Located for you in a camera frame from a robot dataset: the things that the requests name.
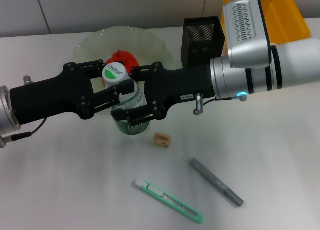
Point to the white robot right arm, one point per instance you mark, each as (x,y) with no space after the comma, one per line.
(295,63)

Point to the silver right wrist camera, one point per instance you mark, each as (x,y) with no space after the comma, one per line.
(245,28)

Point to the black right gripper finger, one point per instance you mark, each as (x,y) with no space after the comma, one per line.
(137,114)
(141,70)

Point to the green utility knife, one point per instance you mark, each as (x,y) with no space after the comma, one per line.
(170,200)

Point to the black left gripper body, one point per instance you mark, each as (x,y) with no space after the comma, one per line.
(50,95)

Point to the yellow plastic bin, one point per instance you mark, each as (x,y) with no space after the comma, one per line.
(285,15)

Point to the black mesh pen holder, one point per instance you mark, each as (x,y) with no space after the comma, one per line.
(197,48)

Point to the clear green-label water bottle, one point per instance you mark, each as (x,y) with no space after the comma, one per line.
(113,72)

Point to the translucent green wavy fruit plate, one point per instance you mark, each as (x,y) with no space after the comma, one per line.
(150,48)

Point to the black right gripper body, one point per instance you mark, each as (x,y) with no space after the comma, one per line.
(180,85)

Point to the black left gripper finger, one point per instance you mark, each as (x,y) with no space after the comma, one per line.
(107,100)
(96,66)

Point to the grey marker pen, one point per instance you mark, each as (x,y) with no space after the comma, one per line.
(215,180)

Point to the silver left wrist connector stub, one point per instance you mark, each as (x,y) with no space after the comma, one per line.
(28,80)

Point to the orange fruit with stem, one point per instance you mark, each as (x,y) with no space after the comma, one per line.
(125,59)

